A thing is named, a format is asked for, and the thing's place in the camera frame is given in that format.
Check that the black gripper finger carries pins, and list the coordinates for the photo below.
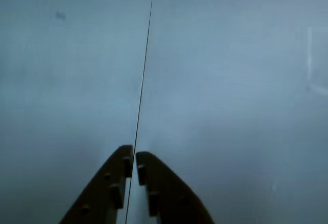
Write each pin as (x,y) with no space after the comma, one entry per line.
(100,193)
(174,198)

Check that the grey table mat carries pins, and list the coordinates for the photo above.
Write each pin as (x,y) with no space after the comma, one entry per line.
(64,80)
(230,80)

